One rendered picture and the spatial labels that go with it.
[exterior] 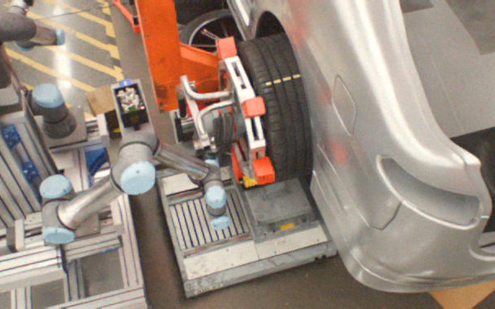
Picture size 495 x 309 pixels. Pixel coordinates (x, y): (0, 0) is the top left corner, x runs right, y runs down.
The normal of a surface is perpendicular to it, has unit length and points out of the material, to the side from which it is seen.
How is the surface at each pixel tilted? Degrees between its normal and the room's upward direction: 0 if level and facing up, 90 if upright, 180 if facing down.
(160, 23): 90
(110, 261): 0
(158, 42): 90
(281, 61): 5
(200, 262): 0
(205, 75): 90
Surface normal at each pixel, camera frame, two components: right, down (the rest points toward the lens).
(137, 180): 0.28, 0.72
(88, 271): -0.02, -0.59
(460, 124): 0.05, -0.40
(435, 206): 0.22, -0.54
